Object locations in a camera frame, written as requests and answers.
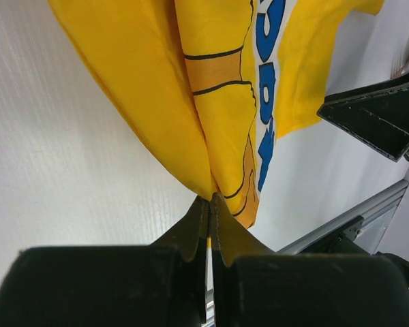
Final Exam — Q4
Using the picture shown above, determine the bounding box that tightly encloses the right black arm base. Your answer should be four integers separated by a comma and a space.
303, 217, 409, 300

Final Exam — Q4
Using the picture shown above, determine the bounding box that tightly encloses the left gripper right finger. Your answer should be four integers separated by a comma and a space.
209, 193, 275, 268

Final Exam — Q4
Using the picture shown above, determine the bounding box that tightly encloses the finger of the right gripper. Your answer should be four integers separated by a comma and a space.
317, 72, 409, 161

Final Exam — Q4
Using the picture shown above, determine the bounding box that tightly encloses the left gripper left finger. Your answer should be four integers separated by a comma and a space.
151, 196, 209, 262

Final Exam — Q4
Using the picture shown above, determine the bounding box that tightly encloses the yellow pikachu cloth placemat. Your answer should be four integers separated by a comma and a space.
50, 1, 383, 228

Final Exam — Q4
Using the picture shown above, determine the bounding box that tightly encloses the aluminium rail frame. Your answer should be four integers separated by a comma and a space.
277, 179, 409, 255

